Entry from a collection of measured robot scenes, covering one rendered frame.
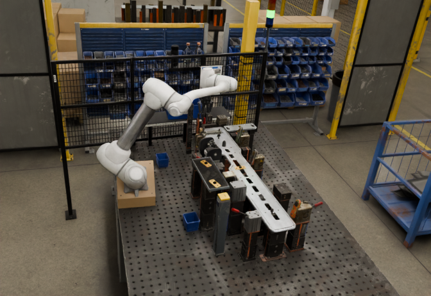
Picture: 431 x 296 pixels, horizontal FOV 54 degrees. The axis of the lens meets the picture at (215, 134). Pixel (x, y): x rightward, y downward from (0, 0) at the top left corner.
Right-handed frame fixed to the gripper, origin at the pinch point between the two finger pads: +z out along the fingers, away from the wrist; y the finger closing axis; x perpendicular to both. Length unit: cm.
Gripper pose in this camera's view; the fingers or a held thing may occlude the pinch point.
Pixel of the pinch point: (204, 116)
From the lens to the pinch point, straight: 341.8
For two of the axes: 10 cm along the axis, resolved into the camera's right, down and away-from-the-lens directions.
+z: -0.8, 8.8, 4.7
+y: 9.4, -1.0, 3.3
